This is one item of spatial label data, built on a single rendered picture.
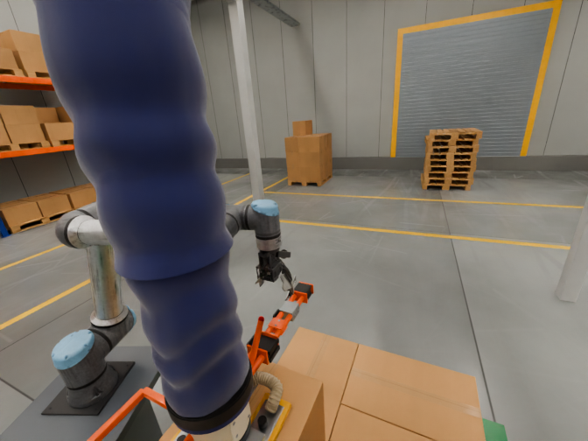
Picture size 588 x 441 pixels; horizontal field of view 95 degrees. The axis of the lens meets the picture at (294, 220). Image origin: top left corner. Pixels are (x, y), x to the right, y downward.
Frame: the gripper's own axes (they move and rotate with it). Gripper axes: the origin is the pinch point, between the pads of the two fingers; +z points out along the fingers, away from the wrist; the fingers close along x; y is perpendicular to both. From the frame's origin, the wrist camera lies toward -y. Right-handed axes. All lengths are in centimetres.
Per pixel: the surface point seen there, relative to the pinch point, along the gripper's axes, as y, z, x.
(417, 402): -27, 68, 55
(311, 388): 14.2, 27.6, 19.1
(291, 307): -5.8, 12.3, 2.5
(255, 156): -226, -19, -160
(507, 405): -89, 122, 110
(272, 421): 31.2, 24.4, 13.5
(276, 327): 6.9, 12.5, 2.0
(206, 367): 46.7, -13.2, 9.9
